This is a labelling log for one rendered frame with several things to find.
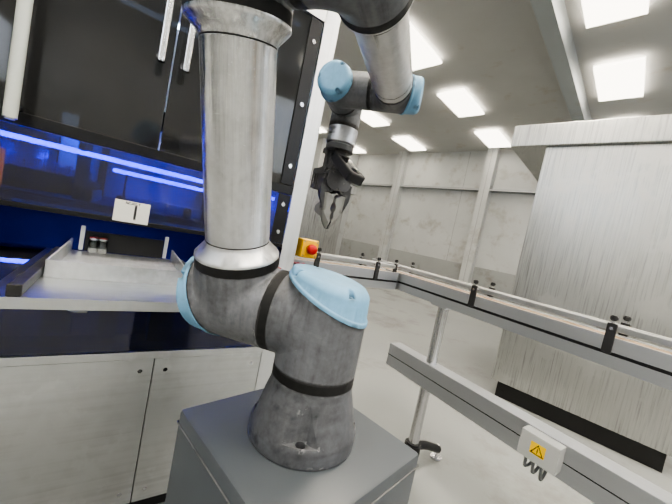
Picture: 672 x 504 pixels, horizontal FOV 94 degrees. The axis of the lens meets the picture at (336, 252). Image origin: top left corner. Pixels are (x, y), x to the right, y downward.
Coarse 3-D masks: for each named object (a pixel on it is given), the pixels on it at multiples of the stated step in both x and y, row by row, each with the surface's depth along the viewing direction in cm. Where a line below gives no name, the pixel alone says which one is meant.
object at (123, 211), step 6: (114, 204) 87; (120, 204) 87; (126, 204) 88; (132, 204) 89; (138, 204) 90; (144, 204) 90; (114, 210) 87; (120, 210) 88; (126, 210) 88; (132, 210) 89; (138, 210) 90; (144, 210) 91; (114, 216) 87; (120, 216) 88; (126, 216) 89; (132, 216) 89; (138, 216) 90; (144, 216) 91; (132, 222) 90; (138, 222) 90; (144, 222) 91
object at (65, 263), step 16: (64, 256) 79; (80, 256) 83; (96, 256) 87; (112, 256) 91; (128, 256) 96; (176, 256) 93; (48, 272) 62; (64, 272) 63; (80, 272) 64; (96, 272) 66; (112, 272) 67; (128, 272) 69; (144, 272) 71; (160, 272) 72; (176, 272) 74
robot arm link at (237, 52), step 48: (192, 0) 30; (240, 0) 30; (288, 0) 32; (240, 48) 32; (240, 96) 34; (240, 144) 36; (240, 192) 38; (240, 240) 40; (192, 288) 43; (240, 288) 41; (240, 336) 42
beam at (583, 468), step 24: (408, 360) 159; (432, 384) 146; (456, 384) 136; (456, 408) 135; (480, 408) 127; (504, 408) 119; (504, 432) 118; (552, 432) 109; (576, 456) 100; (600, 456) 99; (576, 480) 99; (600, 480) 94; (624, 480) 90
